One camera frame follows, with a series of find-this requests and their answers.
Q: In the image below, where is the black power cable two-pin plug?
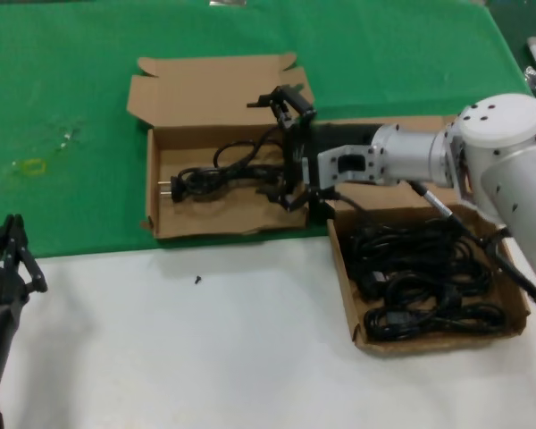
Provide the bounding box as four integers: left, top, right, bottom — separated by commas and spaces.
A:
155, 127, 294, 205

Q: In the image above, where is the clear plastic scrap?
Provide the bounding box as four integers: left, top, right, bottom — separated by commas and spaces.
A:
44, 116, 88, 156

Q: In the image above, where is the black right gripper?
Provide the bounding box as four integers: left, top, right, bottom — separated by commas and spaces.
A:
246, 83, 381, 214

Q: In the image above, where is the black coiled power cable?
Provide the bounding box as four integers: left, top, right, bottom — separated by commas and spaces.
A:
359, 267, 492, 310
348, 221, 492, 296
364, 301, 507, 344

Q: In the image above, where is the cardboard box with side hole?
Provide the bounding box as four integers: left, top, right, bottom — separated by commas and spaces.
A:
294, 114, 532, 358

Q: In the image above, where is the cardboard box with small tear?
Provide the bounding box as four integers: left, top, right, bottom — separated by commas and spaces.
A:
125, 52, 316, 243

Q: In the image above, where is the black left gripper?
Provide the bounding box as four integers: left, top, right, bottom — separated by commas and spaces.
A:
0, 214, 49, 391

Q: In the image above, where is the green tablecloth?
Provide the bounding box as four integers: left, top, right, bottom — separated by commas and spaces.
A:
0, 0, 536, 263

